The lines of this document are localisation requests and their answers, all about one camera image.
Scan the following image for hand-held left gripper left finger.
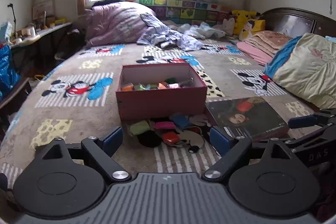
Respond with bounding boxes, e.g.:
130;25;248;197
36;126;132;184

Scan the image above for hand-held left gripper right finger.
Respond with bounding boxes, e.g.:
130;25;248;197
201;126;299;184

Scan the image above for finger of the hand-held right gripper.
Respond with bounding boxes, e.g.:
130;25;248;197
288;108;336;130
285;125;336;148

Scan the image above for green clay block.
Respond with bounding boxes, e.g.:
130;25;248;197
130;120;151;136

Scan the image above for black clay block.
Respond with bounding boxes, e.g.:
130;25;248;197
137;131;162;148

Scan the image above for dark portrait box lid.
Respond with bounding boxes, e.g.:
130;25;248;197
206;96;290;142

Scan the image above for blue clay block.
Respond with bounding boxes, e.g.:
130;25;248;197
169;113;192;129

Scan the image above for red clay block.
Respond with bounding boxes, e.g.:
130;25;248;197
161;131;180;146

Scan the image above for pink clay block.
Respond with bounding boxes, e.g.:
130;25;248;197
154;121;176;130

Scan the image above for red cardboard shoe box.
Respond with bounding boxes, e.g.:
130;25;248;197
116;63;208;121

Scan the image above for cartoon mouse printed blanket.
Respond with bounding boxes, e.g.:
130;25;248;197
0;41;324;189

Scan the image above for beige quilt with blue edge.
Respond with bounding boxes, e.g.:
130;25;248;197
264;33;336;110

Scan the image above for pile of colourful clay packets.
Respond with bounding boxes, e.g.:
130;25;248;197
121;77;194;91

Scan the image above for pink folded blanket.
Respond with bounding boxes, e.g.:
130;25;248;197
236;30;293;66

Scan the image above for dark wooden headboard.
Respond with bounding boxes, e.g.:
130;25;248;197
256;7;336;38

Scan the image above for dark wooden chair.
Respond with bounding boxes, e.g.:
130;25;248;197
0;76;33;126

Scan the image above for white crumpled clothes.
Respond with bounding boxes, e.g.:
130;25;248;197
181;21;227;40

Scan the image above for blue white floral cloth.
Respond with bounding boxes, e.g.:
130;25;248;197
136;13;205;51

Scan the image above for pink striped quilt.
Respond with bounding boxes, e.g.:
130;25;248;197
84;1;159;47

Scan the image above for yellow plush toy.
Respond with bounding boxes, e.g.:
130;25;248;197
230;9;258;35

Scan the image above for white desk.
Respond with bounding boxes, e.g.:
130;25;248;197
9;21;73;49

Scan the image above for blue plastic bag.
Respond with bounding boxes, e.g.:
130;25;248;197
0;45;21;99

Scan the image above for dark cloth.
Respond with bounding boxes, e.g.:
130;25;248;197
92;0;122;8

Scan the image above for framed picture board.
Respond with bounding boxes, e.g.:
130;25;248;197
32;0;56;21

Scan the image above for black stand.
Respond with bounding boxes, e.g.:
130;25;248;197
7;3;18;33

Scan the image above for colourful foam wall mat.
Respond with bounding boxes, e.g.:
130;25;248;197
124;0;237;28

